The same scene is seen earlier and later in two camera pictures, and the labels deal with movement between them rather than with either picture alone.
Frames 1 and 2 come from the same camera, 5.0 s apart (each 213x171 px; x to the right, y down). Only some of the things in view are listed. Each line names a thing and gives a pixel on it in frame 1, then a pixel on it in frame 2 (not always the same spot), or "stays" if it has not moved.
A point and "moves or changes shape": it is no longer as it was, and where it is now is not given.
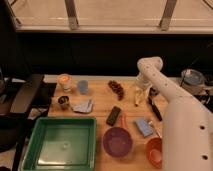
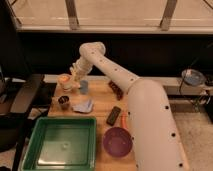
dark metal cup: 62,102 stays
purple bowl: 117,141 stays
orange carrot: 123,121 stays
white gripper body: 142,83 to 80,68
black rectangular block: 113,115 stays
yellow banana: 137,94 moves or changes shape
